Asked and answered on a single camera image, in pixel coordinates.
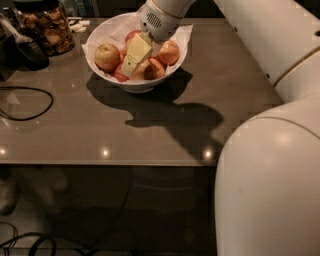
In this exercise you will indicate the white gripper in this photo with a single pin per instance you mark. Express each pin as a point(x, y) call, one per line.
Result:
point(159, 22)

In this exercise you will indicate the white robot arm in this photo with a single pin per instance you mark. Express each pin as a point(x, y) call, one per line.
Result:
point(267, 183)

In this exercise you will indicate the dark red apple back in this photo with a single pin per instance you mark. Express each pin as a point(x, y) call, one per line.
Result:
point(131, 34)

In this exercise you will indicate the orange-red apple front right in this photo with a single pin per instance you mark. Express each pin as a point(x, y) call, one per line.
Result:
point(154, 69)

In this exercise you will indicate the white ceramic bowl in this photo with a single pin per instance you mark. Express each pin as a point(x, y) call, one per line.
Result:
point(136, 87)

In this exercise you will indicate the red apple front left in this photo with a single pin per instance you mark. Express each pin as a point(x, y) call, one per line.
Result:
point(119, 75)

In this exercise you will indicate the small white items behind bowl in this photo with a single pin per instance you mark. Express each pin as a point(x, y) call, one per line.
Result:
point(79, 26)

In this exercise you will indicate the white paper liner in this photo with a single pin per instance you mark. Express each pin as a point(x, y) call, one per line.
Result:
point(110, 30)

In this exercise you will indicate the glass jar of dried chips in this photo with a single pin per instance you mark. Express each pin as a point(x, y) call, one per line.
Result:
point(46, 22)

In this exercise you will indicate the white shoe on floor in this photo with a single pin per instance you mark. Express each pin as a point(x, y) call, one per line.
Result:
point(8, 195)

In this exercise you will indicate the black scoop with silver handle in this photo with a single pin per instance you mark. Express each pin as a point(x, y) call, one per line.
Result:
point(30, 53)

